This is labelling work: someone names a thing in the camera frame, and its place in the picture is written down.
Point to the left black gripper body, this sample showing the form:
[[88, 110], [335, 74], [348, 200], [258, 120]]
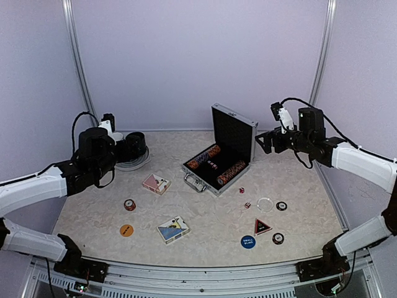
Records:
[[124, 156]]

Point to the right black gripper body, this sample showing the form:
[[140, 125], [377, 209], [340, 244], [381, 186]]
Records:
[[280, 146]]

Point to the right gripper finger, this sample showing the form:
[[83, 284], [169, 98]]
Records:
[[265, 135], [265, 144]]

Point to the red playing card deck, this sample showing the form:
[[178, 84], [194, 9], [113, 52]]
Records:
[[156, 184]]

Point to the red poker chip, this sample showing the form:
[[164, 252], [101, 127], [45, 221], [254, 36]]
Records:
[[129, 205]]

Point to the aluminium poker case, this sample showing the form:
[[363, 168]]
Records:
[[235, 135]]

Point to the clear round dealer button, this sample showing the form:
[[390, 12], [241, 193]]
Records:
[[265, 204]]

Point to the black poker chip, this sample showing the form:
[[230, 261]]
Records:
[[278, 238], [281, 206]]

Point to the orange round button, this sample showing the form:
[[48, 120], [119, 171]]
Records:
[[126, 230]]

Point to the red triangular button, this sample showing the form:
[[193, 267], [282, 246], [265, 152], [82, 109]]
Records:
[[260, 227]]

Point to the blue playing card deck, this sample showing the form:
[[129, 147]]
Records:
[[173, 229]]

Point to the blue small blind button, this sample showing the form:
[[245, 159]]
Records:
[[248, 242]]

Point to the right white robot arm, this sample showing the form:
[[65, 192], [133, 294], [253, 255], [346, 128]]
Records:
[[309, 137]]

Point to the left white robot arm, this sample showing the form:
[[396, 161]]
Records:
[[97, 155]]

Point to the light blue mug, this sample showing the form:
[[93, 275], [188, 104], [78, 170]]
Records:
[[117, 137]]

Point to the dark green mug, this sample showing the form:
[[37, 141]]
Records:
[[136, 143]]

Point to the grey round coaster tray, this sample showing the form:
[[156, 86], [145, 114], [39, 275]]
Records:
[[136, 164]]

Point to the left chip row in case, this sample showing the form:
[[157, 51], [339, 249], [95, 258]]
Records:
[[203, 157]]

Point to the chip row in case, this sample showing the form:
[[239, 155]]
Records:
[[231, 172], [203, 157]]

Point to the right chip row in case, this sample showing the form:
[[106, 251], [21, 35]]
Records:
[[231, 172]]

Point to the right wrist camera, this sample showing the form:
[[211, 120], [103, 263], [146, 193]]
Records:
[[282, 115]]

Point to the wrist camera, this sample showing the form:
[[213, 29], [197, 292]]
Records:
[[108, 122], [282, 115]]

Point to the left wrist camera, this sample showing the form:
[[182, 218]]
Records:
[[108, 122]]

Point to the right aluminium frame post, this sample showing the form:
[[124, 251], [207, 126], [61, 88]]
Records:
[[324, 48]]

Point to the aluminium frame post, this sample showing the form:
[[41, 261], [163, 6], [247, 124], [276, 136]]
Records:
[[324, 48], [78, 62]]

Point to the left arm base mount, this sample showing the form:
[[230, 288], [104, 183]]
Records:
[[88, 270]]

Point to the front aluminium rail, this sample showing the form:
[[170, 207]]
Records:
[[281, 279]]

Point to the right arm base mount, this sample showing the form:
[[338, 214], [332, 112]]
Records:
[[320, 268]]

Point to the left aluminium frame post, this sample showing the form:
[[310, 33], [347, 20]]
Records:
[[78, 62]]

